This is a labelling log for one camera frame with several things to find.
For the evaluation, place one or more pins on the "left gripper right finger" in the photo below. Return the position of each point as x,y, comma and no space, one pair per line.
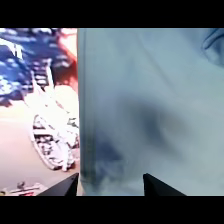
155,188

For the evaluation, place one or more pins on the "light blue shirt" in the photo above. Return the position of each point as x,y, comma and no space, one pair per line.
150,100

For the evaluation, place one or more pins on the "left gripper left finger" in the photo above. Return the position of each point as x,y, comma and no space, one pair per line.
66,188

